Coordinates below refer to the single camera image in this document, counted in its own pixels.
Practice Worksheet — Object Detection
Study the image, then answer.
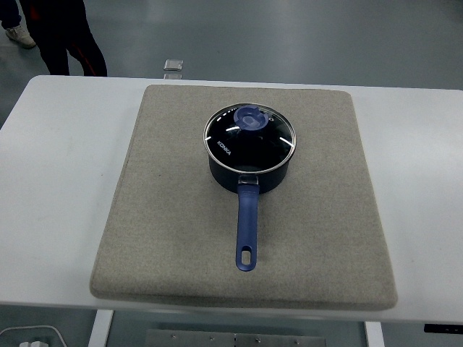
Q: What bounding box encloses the white cable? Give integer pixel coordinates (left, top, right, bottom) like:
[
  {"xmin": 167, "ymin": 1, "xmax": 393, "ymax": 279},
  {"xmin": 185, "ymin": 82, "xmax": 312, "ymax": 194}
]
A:
[{"xmin": 0, "ymin": 325, "xmax": 68, "ymax": 347}]

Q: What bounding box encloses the white table leg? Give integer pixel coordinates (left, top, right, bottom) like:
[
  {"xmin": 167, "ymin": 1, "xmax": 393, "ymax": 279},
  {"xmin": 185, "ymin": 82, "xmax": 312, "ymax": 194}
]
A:
[
  {"xmin": 88, "ymin": 309, "xmax": 115, "ymax": 347},
  {"xmin": 363, "ymin": 320, "xmax": 385, "ymax": 347}
]

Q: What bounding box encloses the glass pot lid blue knob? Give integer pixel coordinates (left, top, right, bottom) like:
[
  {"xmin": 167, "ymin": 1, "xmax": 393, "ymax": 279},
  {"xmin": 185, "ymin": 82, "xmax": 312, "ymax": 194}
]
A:
[{"xmin": 203, "ymin": 102, "xmax": 298, "ymax": 174}]

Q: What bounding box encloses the beige fabric mat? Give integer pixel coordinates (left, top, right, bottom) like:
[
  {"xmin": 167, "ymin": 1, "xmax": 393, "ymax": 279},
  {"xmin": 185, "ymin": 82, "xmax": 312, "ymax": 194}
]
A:
[{"xmin": 89, "ymin": 84, "xmax": 399, "ymax": 311}]

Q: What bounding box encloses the black table control panel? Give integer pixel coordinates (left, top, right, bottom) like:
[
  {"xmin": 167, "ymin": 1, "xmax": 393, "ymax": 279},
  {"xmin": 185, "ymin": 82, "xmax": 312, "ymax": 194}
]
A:
[{"xmin": 423, "ymin": 324, "xmax": 463, "ymax": 334}]

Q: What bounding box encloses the grey metal plate with screws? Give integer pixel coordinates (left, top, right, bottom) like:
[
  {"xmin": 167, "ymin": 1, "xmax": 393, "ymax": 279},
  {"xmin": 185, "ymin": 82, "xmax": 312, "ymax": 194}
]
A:
[{"xmin": 144, "ymin": 328, "xmax": 327, "ymax": 347}]

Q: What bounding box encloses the dark blue saucepan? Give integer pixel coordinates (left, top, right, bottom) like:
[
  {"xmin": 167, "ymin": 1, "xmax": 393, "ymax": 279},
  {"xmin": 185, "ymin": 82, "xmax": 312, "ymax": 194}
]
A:
[{"xmin": 207, "ymin": 144, "xmax": 292, "ymax": 273}]

